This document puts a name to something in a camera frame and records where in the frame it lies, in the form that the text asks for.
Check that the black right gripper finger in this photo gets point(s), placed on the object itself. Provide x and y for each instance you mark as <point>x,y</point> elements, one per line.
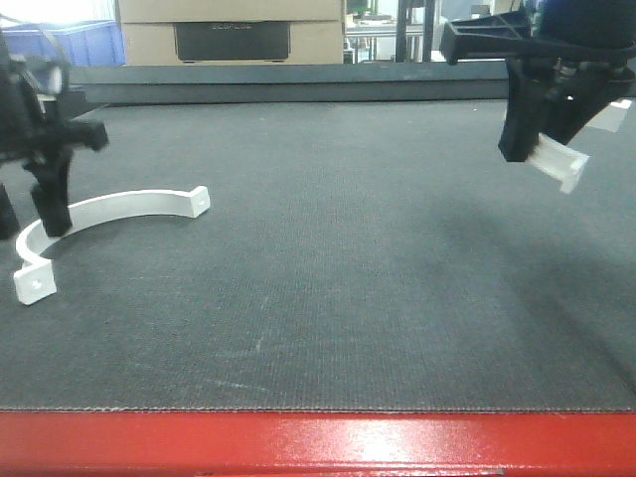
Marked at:
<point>570,103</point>
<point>522,119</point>

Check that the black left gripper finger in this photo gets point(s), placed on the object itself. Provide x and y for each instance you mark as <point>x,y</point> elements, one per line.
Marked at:
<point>51,192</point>
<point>9,224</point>

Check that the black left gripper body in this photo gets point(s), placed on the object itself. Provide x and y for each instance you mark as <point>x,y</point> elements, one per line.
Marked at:
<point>33,128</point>

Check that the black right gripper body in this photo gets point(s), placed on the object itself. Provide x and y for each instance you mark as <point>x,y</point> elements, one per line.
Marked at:
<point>568,47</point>

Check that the white pipe clamp piece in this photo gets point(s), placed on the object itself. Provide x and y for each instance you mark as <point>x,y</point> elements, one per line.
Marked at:
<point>559,162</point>

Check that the white curved pipe clamp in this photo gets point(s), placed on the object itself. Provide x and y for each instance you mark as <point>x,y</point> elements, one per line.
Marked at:
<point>35,280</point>

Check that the blue plastic bin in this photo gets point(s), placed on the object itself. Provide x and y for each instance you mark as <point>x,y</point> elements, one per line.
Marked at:
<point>94,43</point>

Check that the large cardboard box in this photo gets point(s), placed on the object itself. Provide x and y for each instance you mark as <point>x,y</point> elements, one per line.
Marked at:
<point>232,33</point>

